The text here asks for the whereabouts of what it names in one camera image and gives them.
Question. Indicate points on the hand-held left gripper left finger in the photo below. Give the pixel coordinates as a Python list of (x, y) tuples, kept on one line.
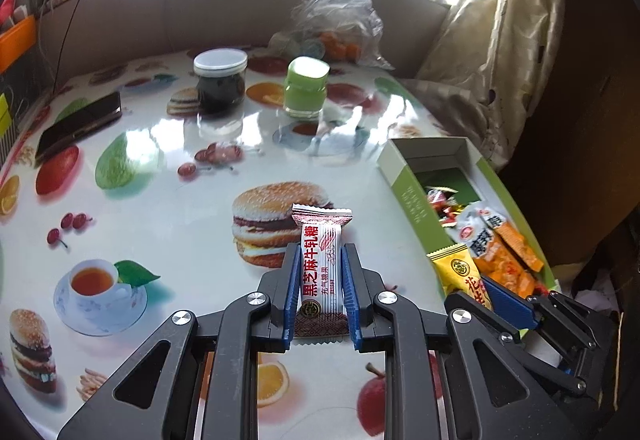
[(291, 300)]

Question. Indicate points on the yellow snack packet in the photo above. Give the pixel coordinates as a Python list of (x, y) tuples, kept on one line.
[(457, 272)]

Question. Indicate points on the orange box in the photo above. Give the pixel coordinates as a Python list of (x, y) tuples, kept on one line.
[(17, 43)]

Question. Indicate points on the black smartphone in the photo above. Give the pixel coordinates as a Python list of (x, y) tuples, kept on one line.
[(75, 128)]

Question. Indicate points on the food printed tablecloth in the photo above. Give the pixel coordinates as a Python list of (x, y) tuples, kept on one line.
[(165, 220)]

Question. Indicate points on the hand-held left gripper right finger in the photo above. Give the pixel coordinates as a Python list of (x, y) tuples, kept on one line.
[(350, 300)]

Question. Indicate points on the white red candy packet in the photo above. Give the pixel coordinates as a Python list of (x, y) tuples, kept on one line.
[(320, 280)]

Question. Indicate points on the yellow green box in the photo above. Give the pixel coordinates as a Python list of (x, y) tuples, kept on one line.
[(4, 115)]

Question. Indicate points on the dark jar with clear lid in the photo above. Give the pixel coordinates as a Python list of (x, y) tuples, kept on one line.
[(220, 85)]

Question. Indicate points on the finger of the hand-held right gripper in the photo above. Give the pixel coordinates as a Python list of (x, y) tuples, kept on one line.
[(510, 307), (470, 302)]

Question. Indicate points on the green cardboard box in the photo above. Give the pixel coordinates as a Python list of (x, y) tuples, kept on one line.
[(405, 190)]

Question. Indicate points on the cream patterned curtain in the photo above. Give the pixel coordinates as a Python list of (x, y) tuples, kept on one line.
[(485, 45)]

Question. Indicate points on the green plastic jar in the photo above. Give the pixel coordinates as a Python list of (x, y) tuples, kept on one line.
[(305, 90)]

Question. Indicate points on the orange grey snack pouch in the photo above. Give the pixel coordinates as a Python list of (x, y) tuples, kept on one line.
[(520, 247), (480, 232)]

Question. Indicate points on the clear plastic bag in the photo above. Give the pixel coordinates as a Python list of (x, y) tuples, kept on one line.
[(340, 15)]

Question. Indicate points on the red triangular snack packet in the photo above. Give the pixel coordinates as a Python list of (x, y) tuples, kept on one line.
[(437, 197)]

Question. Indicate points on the red printed box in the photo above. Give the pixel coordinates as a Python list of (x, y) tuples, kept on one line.
[(7, 5)]

